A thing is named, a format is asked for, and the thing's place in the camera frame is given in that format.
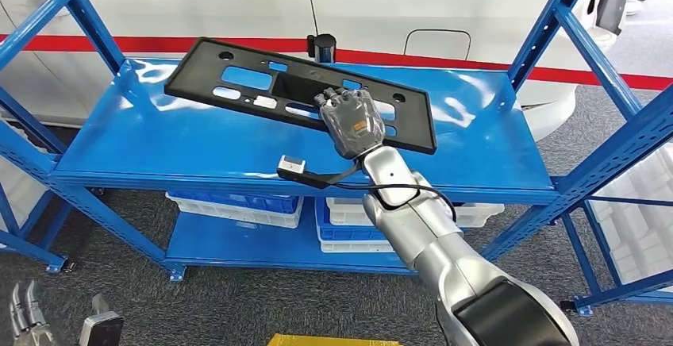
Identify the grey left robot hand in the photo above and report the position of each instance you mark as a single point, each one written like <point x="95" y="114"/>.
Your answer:
<point x="31" y="328"/>

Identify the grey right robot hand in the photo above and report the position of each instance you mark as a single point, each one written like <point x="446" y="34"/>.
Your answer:
<point x="352" y="123"/>

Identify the black plastic plate bracket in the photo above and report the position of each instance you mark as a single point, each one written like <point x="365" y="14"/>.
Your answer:
<point x="200" y="78"/>

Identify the white car with red stripe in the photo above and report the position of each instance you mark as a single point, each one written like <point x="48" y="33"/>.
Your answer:
<point x="368" y="12"/>

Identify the white ribbed plastic bin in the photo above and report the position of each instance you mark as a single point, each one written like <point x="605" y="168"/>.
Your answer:
<point x="641" y="228"/>
<point x="23" y="188"/>

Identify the yellow floor tape square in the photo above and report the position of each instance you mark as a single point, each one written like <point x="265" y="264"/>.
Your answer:
<point x="331" y="340"/>

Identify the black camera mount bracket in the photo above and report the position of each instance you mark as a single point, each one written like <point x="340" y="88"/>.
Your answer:
<point x="315" y="179"/>

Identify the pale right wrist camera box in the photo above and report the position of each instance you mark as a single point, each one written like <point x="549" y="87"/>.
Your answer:
<point x="293" y="164"/>

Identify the black barrier post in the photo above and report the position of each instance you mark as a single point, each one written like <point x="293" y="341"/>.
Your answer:
<point x="322" y="46"/>

